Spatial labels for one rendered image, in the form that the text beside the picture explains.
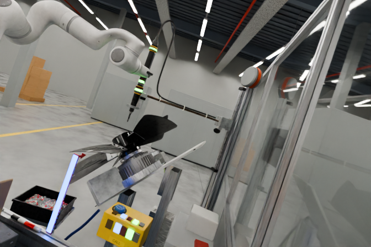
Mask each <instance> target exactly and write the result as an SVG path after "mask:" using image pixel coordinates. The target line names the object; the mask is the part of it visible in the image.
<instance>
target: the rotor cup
mask: <svg viewBox="0 0 371 247"><path fill-rule="evenodd" d="M128 133H129V134H131V133H130V132H129V131H128V132H124V133H122V134H120V135H118V136H116V137H114V138H113V139H112V143H113V144H117V145H119V146H122V147H124V148H126V149H128V150H127V151H123V152H121V155H120V156H119V157H118V159H119V160H122V159H123V158H124V157H126V156H127V155H129V154H131V153H132V152H135V151H139V150H140V149H141V147H140V146H137V147H135V146H134V144H135V143H134V142H132V141H131V140H129V139H128V138H127V136H128ZM116 138H118V140H119V143H118V141H117V139H116Z"/></svg>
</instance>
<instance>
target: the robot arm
mask: <svg viewBox="0 0 371 247"><path fill-rule="evenodd" d="M51 25H57V26H59V27H60V28H61V29H63V30H64V31H66V32H67V33H69V34H70V35H72V36H73V37H75V38H76V39H78V40H79V41H81V42H82V43H84V44H85V45H87V46H88V47H90V48H91V49H93V50H99V49H101V48H102V47H103V46H104V45H106V44H107V43H108V42H110V41H112V40H115V39H122V40H124V41H126V44H125V46H124V47H122V46H117V47H115V48H113V49H112V50H111V52H110V55H109V58H110V61H111V63H112V64H114V65H116V66H117V67H119V68H121V69H123V70H125V71H126V72H128V73H130V74H135V75H138V76H141V77H144V78H149V77H150V76H153V73H151V72H149V71H150V70H149V69H148V68H147V67H145V66H144V65H142V64H141V62H140V60H139V59H138V57H139V56H140V54H141V53H142V51H143V50H144V47H145V45H144V43H143V42H142V41H141V40H140V39H139V38H138V37H136V36H135V35H133V34H132V33H130V32H128V31H126V30H124V29H118V28H112V29H107V30H98V29H97V28H95V27H94V26H93V25H91V24H90V23H89V22H87V21H86V20H84V19H83V18H81V17H80V16H79V15H77V14H76V13H75V12H73V11H72V10H70V9H69V8H67V7H66V6H65V5H63V4H62V3H60V2H58V1H53V0H45V1H40V2H37V3H35V4H34V5H33V6H32V7H31V9H30V11H29V13H28V15H27V16H26V17H25V15H24V13H23V11H22V9H21V7H20V6H19V4H18V3H17V2H16V1H14V0H0V41H1V38H2V36H3V35H4V36H5V37H6V38H7V39H8V40H9V41H10V42H12V43H14V44H16V45H27V44H31V43H32V42H34V41H36V40H37V39H38V38H39V37H40V36H41V35H42V33H43V32H44V31H45V30H46V29H47V28H48V27H49V26H51Z"/></svg>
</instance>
